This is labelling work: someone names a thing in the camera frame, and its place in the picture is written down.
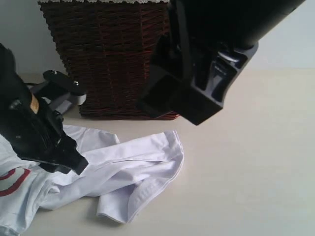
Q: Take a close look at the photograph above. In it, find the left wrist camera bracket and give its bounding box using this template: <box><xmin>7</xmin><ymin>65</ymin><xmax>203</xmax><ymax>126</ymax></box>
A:
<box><xmin>22</xmin><ymin>136</ymin><xmax>89</xmax><ymax>175</ymax></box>

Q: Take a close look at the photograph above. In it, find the white t-shirt red print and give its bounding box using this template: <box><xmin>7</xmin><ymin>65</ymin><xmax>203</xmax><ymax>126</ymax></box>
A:
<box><xmin>0</xmin><ymin>125</ymin><xmax>184</xmax><ymax>236</ymax></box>

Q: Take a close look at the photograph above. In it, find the dark red wicker basket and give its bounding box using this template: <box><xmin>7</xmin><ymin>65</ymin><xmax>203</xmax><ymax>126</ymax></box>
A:
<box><xmin>38</xmin><ymin>0</ymin><xmax>169</xmax><ymax>120</ymax></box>

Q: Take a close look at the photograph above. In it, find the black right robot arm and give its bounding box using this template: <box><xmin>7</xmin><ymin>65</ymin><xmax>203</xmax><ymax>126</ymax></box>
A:
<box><xmin>170</xmin><ymin>0</ymin><xmax>303</xmax><ymax>49</ymax></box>

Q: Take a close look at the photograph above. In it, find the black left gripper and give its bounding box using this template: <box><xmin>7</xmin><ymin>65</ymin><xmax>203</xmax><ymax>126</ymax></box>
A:
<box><xmin>9</xmin><ymin>70</ymin><xmax>87</xmax><ymax>159</ymax></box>

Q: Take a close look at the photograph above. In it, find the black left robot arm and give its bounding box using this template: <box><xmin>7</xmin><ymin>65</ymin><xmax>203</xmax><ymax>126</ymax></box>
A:
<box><xmin>0</xmin><ymin>46</ymin><xmax>87</xmax><ymax>172</ymax></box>

